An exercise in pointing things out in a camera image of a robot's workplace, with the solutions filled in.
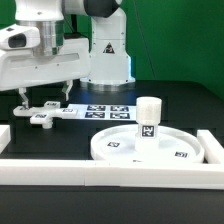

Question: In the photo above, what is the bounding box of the white U-shaped obstacle fence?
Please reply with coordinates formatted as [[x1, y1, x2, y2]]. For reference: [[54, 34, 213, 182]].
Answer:
[[0, 125, 224, 190]]

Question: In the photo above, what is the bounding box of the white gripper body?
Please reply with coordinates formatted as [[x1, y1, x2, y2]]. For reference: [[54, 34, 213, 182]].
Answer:
[[0, 38, 90, 91]]

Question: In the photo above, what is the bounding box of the white cross-shaped table base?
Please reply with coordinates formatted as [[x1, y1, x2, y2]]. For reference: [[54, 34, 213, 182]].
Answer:
[[13, 101, 77, 129]]

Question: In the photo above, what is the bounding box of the white round table top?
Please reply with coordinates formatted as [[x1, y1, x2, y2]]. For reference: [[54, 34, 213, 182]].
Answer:
[[90, 124, 204, 163]]

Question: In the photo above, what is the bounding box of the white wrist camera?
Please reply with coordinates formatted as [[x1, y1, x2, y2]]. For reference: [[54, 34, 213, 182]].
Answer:
[[0, 24, 40, 50]]

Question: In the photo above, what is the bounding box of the white marker sheet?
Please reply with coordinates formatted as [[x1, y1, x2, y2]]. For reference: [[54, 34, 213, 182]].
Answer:
[[68, 104, 136, 121]]

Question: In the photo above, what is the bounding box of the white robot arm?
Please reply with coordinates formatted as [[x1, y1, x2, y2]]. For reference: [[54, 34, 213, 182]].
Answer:
[[0, 0, 135, 108]]

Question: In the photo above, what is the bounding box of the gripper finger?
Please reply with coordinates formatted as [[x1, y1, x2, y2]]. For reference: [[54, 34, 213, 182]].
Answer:
[[18, 87, 29, 109], [62, 80, 73, 101]]

